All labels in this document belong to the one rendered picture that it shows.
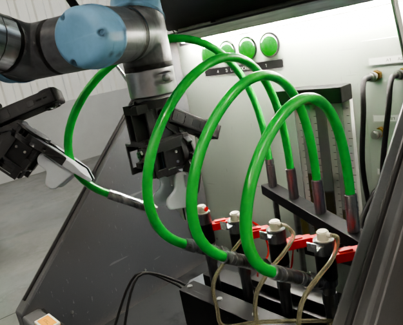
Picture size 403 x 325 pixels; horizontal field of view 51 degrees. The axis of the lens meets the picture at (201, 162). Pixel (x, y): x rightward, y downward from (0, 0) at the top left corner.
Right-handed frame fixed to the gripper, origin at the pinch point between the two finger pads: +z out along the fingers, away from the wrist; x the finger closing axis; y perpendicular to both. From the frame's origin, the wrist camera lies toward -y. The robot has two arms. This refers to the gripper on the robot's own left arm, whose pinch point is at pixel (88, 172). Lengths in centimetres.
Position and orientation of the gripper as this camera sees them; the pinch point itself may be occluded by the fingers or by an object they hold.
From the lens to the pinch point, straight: 76.4
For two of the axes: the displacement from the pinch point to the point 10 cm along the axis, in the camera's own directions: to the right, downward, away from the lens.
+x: 0.9, 0.1, -10.0
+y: -5.6, 8.3, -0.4
